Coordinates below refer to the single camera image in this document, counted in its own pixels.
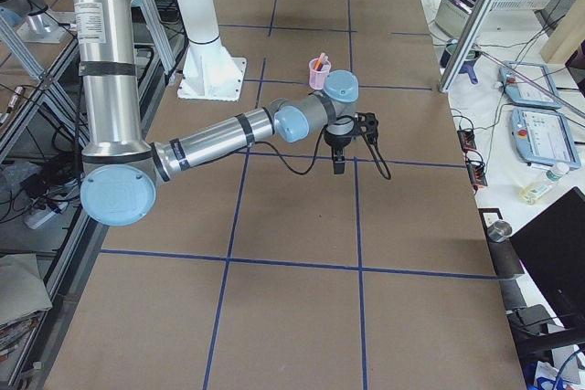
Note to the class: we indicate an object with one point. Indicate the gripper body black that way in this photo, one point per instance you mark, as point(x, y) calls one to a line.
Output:
point(337, 139)

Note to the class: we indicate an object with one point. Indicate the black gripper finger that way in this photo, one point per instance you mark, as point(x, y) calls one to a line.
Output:
point(338, 160)

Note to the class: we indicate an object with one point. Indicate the orange highlighter pen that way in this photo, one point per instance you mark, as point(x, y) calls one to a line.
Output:
point(319, 62)

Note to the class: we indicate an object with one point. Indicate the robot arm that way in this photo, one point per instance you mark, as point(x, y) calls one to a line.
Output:
point(122, 169)

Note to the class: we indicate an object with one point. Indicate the pink mesh pen holder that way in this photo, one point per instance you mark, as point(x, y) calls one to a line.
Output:
point(317, 78)

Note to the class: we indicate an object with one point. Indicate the orange black power strip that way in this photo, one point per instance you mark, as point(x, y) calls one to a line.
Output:
point(474, 161)

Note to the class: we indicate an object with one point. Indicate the silver toaster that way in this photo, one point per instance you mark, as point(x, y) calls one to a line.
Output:
point(452, 15)

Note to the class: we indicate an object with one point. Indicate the steel cup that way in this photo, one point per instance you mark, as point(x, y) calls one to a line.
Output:
point(499, 231)

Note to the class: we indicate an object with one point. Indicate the clear bottle yellow liquid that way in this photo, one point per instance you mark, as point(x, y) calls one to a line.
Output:
point(545, 182)

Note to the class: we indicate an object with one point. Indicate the upper teach pendant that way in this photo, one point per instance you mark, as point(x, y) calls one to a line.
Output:
point(530, 85)

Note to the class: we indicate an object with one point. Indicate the teach pendant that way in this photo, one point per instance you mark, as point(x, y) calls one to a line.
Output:
point(530, 85)
point(543, 137)

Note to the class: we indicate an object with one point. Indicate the lower teach pendant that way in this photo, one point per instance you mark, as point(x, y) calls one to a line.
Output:
point(543, 137)

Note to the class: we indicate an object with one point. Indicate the black monitor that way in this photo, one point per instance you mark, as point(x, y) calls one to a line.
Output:
point(551, 248)

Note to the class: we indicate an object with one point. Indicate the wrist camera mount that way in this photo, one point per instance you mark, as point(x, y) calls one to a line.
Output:
point(366, 125)

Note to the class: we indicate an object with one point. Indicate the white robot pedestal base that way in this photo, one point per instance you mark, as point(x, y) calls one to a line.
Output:
point(209, 71)

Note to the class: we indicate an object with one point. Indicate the aluminium frame post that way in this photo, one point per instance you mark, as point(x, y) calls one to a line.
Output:
point(464, 44)

